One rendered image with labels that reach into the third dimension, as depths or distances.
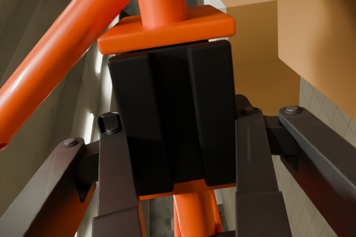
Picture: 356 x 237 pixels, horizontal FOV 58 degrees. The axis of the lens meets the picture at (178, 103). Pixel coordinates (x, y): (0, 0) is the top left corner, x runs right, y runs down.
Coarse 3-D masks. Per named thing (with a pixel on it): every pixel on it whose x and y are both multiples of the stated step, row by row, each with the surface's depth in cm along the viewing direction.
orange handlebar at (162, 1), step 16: (144, 0) 14; (160, 0) 14; (176, 0) 14; (144, 16) 15; (160, 16) 14; (176, 16) 14; (208, 192) 18; (176, 208) 19; (192, 208) 18; (208, 208) 18; (176, 224) 21; (192, 224) 18; (208, 224) 19
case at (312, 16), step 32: (288, 0) 34; (320, 0) 27; (352, 0) 22; (288, 32) 36; (320, 32) 28; (352, 32) 23; (288, 64) 37; (320, 64) 29; (352, 64) 23; (352, 96) 24
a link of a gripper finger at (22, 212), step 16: (64, 144) 14; (80, 144) 14; (48, 160) 13; (64, 160) 13; (80, 160) 14; (48, 176) 12; (64, 176) 12; (32, 192) 11; (48, 192) 11; (64, 192) 12; (80, 192) 14; (16, 208) 10; (32, 208) 10; (48, 208) 10; (64, 208) 12; (80, 208) 13; (0, 224) 10; (16, 224) 9; (32, 224) 9; (48, 224) 10; (64, 224) 11
